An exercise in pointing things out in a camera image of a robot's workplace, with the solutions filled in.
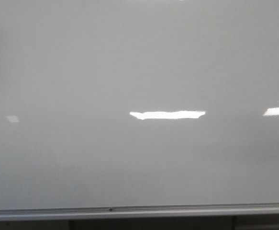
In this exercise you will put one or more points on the grey aluminium marker tray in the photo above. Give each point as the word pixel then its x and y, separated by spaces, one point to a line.
pixel 138 212

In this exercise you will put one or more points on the white glossy whiteboard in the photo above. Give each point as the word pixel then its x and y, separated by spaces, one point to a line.
pixel 138 103

